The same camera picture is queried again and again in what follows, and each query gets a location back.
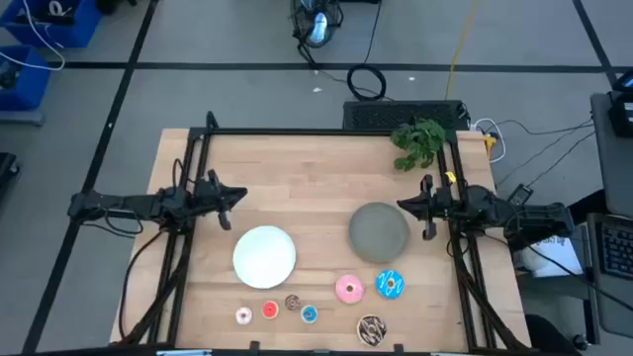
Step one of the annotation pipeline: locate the white looped cable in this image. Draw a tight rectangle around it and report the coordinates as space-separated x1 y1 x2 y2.
472 117 508 165

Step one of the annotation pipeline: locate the white round plate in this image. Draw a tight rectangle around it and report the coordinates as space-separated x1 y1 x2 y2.
231 224 298 291

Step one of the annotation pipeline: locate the large pink frosted donut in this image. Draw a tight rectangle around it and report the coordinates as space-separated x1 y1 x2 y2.
334 273 366 306

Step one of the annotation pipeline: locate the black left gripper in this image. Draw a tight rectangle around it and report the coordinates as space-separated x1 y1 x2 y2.
194 169 248 231

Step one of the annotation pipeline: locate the green leafy plant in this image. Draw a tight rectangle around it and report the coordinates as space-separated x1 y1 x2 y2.
390 118 447 173

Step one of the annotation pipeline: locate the grey desk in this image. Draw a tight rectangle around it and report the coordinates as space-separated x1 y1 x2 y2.
589 92 633 219

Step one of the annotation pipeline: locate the black floor cable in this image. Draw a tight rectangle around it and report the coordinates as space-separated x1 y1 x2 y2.
528 245 633 312

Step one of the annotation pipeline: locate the coiled black cable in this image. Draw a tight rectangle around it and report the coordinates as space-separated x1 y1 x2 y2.
346 63 388 102

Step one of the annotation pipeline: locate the large chocolate frosted donut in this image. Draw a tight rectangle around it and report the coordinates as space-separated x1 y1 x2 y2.
356 313 389 347

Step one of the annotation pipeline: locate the grey bin platform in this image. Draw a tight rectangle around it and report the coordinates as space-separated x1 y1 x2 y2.
0 109 44 128

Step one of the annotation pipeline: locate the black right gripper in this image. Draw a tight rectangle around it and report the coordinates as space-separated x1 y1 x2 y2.
397 174 454 241

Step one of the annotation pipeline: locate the grey round plate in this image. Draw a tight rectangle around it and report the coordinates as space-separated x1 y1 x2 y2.
348 201 411 264

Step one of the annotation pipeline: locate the black aluminium table frame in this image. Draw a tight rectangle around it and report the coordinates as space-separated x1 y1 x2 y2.
108 111 533 356

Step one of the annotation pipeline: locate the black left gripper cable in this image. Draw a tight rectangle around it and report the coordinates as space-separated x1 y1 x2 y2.
171 157 186 192

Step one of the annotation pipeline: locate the black object at edge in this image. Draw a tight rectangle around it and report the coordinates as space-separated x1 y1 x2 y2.
0 151 21 199

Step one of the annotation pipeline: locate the yellow floor cable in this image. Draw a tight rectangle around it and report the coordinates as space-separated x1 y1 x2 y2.
443 0 480 101

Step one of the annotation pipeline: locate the black metal bar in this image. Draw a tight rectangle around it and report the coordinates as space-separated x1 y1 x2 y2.
567 189 609 224

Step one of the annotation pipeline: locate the black keyboard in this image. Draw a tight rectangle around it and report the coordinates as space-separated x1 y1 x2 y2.
595 220 633 282
342 100 471 133

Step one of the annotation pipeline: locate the thin black cable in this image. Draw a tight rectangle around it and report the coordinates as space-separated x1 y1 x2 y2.
487 117 594 137
526 131 595 188

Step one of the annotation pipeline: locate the large blue frosted donut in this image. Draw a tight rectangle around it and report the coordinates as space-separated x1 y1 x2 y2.
375 269 407 301

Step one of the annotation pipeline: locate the black power adapter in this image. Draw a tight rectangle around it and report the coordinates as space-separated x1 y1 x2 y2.
508 183 535 207

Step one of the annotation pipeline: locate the black device on desk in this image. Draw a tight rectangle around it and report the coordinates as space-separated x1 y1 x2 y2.
607 68 633 138

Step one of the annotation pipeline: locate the thick black table cable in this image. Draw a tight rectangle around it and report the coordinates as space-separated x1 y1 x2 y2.
117 226 169 345

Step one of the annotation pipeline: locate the white cable across bins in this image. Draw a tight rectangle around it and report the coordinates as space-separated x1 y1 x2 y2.
0 0 73 72

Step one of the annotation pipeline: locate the blue plastic bin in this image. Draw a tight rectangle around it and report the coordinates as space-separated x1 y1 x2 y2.
0 0 104 49
0 44 53 112

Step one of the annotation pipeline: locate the white printed paper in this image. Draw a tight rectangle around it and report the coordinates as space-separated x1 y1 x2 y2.
513 235 586 279

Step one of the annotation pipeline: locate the black floor fan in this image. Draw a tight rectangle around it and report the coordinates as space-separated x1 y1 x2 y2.
290 0 345 49

